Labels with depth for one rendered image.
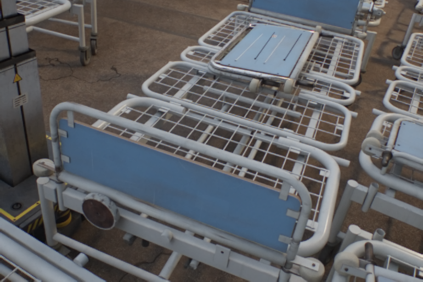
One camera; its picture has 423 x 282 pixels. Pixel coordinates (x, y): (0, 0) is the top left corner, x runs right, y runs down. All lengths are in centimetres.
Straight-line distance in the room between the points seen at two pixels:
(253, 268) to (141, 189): 37
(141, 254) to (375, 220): 111
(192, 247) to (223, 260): 9
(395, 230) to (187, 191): 129
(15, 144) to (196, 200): 75
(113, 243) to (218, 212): 77
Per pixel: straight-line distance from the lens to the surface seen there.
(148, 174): 112
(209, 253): 119
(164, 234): 119
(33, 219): 153
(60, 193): 137
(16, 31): 146
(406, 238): 214
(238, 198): 104
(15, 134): 158
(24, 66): 150
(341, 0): 283
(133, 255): 175
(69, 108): 114
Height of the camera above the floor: 136
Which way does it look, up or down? 32 degrees down
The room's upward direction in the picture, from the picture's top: 8 degrees clockwise
